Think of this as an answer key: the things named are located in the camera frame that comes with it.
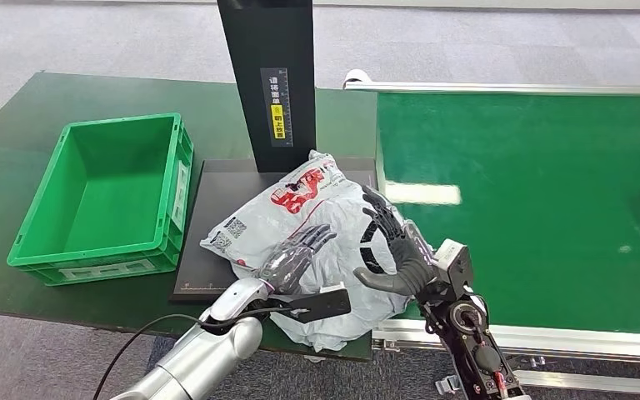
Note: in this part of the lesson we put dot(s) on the dark green table mat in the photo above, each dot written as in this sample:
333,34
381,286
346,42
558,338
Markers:
49,105

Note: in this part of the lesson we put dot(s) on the black scanner column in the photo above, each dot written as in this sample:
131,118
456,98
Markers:
270,44

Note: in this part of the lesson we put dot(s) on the green conveyor belt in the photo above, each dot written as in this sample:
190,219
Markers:
518,165

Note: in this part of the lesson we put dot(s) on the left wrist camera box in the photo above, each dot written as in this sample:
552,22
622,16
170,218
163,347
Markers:
322,303

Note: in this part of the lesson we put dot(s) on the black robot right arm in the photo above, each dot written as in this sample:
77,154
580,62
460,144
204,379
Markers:
474,348

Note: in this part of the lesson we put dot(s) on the yellow and black column label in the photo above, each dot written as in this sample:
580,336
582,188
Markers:
277,110

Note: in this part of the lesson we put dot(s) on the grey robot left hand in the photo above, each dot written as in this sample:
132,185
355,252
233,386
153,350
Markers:
289,259

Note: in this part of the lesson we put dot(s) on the black scanner base plate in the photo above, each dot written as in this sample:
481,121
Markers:
226,193

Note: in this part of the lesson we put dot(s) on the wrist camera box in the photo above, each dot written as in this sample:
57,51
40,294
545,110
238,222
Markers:
453,262
322,303

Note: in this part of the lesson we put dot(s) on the white printed courier package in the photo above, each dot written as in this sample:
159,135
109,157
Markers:
331,221

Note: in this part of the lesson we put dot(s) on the green plastic crate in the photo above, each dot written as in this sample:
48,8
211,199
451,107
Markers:
104,193

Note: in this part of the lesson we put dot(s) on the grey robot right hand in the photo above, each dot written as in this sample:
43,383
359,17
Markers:
408,265

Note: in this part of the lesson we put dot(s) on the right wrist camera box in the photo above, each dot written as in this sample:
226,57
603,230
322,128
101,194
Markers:
453,262

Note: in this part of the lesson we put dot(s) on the aluminium conveyor rail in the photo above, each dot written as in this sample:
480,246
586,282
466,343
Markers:
518,87
574,345

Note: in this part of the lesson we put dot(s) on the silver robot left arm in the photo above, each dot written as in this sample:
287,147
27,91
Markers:
209,353

